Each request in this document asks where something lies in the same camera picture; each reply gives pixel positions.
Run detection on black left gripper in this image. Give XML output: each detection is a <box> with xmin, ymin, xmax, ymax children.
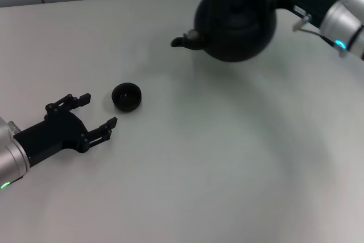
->
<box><xmin>13</xmin><ymin>93</ymin><xmax>118</xmax><ymax>168</ymax></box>

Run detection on small black teacup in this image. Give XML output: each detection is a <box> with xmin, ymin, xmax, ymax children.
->
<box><xmin>111</xmin><ymin>82</ymin><xmax>144</xmax><ymax>112</ymax></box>

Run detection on black cable with metal plug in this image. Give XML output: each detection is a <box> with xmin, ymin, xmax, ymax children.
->
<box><xmin>292</xmin><ymin>12</ymin><xmax>346</xmax><ymax>57</ymax></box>

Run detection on black round teapot with handle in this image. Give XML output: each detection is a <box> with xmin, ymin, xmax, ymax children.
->
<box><xmin>170</xmin><ymin>0</ymin><xmax>278</xmax><ymax>63</ymax></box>

